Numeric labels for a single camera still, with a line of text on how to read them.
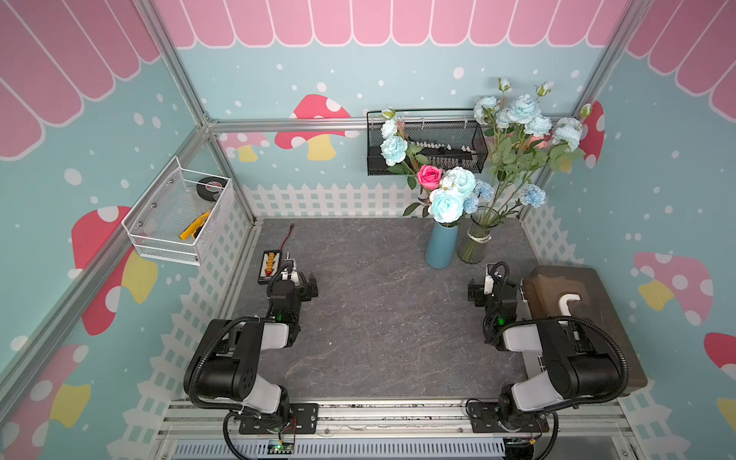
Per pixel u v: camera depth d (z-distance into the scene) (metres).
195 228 0.72
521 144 0.79
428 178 0.59
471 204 0.75
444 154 0.89
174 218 0.77
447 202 0.57
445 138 0.94
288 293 0.71
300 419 0.75
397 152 0.73
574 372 0.44
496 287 0.75
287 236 1.16
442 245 0.96
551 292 0.76
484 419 0.74
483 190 0.79
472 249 1.03
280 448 0.72
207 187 0.81
